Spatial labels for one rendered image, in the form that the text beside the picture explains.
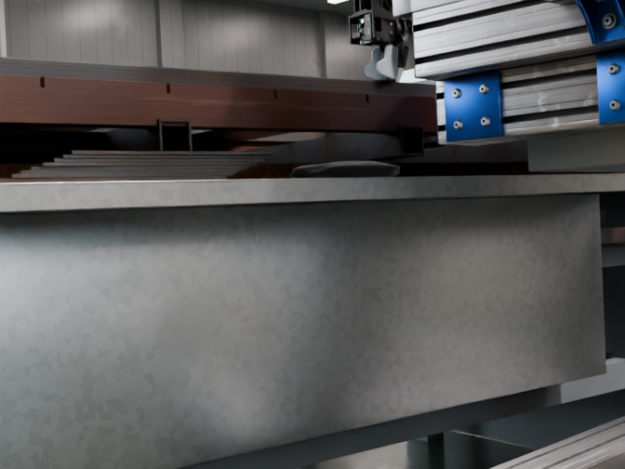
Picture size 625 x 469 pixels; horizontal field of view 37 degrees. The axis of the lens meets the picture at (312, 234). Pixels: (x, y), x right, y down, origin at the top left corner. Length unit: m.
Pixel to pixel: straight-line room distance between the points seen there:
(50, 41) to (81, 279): 9.13
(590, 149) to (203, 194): 0.52
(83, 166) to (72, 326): 0.21
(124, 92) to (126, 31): 9.55
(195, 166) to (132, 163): 0.09
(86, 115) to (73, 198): 0.25
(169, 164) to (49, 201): 0.20
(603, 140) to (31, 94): 0.74
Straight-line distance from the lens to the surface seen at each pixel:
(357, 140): 1.65
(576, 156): 1.31
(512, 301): 1.70
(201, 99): 1.35
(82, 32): 10.53
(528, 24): 1.21
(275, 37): 12.27
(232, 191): 1.13
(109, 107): 1.29
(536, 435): 2.55
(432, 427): 1.72
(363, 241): 1.46
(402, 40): 1.77
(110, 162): 1.14
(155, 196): 1.08
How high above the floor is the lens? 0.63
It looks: 1 degrees down
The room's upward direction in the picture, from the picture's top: 3 degrees counter-clockwise
